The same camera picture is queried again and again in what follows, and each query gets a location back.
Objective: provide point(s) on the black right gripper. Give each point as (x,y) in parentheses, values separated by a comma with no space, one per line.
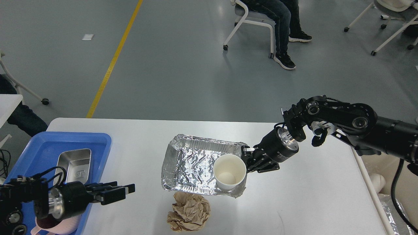
(276,147)

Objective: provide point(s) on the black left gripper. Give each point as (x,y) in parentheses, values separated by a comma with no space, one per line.
(71,199)

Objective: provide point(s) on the white paper cup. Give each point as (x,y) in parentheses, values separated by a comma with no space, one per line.
(229,171)

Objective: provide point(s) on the stainless steel rectangular tray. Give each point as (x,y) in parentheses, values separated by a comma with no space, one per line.
(77,165)

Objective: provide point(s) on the pink mug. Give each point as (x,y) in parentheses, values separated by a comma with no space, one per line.
(55,227)

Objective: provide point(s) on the aluminium foil tray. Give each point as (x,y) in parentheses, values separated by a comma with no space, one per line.
(188,165)

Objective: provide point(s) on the brown paper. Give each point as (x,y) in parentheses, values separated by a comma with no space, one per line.
(190,212)

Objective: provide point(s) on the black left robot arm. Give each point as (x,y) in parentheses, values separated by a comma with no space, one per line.
(32,189)

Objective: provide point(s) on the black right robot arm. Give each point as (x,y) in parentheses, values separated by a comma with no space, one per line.
(355,124)

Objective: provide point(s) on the blue plastic tray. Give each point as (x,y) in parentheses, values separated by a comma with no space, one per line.
(40,154)

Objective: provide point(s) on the white cup in bin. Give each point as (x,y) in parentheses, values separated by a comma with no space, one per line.
(378,182)

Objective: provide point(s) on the white side table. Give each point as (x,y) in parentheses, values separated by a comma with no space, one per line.
(8,104)

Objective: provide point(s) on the grey chair at left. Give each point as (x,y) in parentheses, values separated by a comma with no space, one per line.
(19,86)

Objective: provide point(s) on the grey white office chair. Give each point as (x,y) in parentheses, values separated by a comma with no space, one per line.
(245,15)

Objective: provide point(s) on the person in blue hoodie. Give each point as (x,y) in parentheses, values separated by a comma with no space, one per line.
(287,28)

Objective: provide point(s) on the cream plastic bin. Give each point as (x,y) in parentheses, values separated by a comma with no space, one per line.
(405,190)

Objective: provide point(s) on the white paper on floor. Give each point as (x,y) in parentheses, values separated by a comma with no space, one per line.
(87,37)

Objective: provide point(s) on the white chair top right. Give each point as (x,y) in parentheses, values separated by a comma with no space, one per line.
(401,10)

